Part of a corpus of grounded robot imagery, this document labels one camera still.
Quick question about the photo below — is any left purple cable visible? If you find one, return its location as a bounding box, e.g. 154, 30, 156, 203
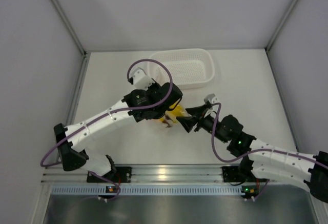
40, 58, 173, 200

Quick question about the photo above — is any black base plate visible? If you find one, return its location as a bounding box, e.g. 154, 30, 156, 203
221, 166, 256, 185
87, 166, 132, 183

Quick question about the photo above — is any aluminium mounting rail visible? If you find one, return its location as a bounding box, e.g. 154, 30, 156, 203
40, 164, 312, 185

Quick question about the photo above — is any yellow fake banana bunch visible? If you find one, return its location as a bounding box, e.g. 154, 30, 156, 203
158, 102, 187, 125

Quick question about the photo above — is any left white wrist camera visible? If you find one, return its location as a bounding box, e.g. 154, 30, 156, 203
128, 67, 154, 90

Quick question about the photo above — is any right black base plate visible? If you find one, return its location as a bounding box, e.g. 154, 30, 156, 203
221, 166, 256, 185

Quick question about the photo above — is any white perforated plastic basket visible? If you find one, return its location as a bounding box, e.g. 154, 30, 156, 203
150, 48, 215, 89

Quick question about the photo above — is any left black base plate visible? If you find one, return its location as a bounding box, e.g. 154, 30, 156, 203
87, 166, 132, 183

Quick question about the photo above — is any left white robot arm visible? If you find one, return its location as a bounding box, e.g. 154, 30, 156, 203
54, 83, 182, 183

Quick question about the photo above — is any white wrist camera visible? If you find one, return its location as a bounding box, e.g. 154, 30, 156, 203
128, 67, 154, 90
204, 93, 219, 109

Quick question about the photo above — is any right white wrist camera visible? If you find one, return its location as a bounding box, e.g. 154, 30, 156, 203
204, 93, 219, 109

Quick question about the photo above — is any clear zip top bag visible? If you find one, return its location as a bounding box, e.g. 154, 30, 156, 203
155, 102, 193, 130

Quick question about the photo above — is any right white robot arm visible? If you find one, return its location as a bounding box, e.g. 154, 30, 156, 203
177, 103, 327, 202

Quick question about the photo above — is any purple cable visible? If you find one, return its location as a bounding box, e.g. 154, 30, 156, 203
40, 58, 173, 200
210, 103, 328, 201

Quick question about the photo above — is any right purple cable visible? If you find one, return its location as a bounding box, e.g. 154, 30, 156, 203
210, 103, 328, 201

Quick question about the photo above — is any slotted grey cable duct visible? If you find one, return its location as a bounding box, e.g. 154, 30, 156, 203
51, 185, 245, 196

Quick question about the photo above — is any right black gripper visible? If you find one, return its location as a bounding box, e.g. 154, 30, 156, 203
177, 104, 229, 144

